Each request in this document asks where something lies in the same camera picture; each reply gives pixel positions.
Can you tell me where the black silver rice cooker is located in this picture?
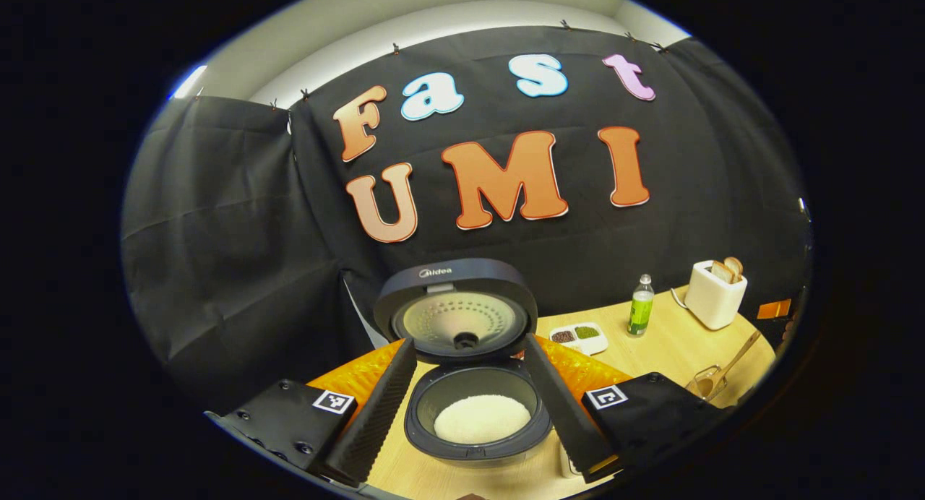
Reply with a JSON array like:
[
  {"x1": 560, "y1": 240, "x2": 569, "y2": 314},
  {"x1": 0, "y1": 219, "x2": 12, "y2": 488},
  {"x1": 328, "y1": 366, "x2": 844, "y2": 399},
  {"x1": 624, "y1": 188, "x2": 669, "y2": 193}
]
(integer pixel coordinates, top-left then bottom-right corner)
[{"x1": 373, "y1": 258, "x2": 554, "y2": 468}]

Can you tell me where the wooden spoon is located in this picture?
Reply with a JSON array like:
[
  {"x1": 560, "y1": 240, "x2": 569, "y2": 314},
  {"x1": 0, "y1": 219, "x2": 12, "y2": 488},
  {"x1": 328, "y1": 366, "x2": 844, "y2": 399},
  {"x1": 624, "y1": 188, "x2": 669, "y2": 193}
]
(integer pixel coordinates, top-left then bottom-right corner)
[{"x1": 694, "y1": 330, "x2": 762, "y2": 398}]

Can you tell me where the green drink bottle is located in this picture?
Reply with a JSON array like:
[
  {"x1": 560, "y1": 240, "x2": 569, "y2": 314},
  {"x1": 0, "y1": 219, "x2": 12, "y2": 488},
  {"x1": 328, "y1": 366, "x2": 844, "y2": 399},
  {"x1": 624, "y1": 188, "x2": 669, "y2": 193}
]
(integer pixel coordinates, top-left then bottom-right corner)
[{"x1": 627, "y1": 274, "x2": 655, "y2": 337}]

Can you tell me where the white rice pile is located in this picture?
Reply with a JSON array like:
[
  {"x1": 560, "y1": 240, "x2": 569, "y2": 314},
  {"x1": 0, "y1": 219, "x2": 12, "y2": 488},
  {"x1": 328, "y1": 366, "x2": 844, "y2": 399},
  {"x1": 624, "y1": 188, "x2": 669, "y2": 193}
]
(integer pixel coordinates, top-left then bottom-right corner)
[{"x1": 434, "y1": 395, "x2": 532, "y2": 445}]

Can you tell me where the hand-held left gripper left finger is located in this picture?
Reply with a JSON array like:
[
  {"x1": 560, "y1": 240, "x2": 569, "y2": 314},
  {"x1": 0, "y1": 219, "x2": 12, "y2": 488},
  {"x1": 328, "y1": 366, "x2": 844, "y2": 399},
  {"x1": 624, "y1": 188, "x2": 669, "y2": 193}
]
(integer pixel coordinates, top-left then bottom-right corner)
[{"x1": 205, "y1": 337, "x2": 418, "y2": 486}]

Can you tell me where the white toaster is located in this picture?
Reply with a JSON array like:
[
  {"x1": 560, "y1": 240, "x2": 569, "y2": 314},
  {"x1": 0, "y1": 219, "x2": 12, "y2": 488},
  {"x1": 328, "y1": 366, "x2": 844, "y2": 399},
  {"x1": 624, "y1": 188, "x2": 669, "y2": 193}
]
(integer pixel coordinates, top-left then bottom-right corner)
[{"x1": 684, "y1": 257, "x2": 749, "y2": 331}]

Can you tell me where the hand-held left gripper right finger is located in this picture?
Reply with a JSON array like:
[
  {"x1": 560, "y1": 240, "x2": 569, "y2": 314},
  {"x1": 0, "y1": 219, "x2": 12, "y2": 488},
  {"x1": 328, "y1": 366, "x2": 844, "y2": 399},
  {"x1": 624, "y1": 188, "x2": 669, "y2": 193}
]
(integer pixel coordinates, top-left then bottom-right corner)
[{"x1": 524, "y1": 333, "x2": 727, "y2": 484}]

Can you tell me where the white divided bean dish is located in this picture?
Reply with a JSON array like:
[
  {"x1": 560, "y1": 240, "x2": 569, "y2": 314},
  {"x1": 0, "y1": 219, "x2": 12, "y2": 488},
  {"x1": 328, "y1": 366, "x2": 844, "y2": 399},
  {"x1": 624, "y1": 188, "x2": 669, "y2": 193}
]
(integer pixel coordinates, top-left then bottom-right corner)
[{"x1": 548, "y1": 322, "x2": 609, "y2": 356}]

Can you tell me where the narrow ceiling light panel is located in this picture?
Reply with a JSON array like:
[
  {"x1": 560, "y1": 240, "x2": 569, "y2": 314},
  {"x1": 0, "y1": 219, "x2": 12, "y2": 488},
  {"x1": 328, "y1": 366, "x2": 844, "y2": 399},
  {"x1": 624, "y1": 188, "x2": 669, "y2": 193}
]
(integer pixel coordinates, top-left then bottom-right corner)
[{"x1": 170, "y1": 64, "x2": 208, "y2": 100}]

